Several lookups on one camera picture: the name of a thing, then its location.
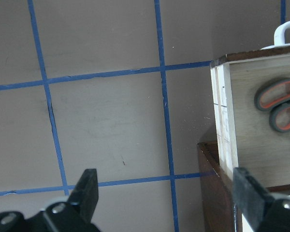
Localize light wooden drawer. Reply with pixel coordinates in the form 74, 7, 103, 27
209, 19, 290, 191

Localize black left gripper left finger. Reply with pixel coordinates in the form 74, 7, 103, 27
67, 169, 99, 223

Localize dark brown wooden cabinet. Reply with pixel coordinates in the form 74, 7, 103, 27
198, 141, 290, 232

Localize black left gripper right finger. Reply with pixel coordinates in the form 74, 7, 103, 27
232, 167, 275, 230

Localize grey orange handled scissors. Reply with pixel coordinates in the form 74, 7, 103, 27
254, 77, 290, 133

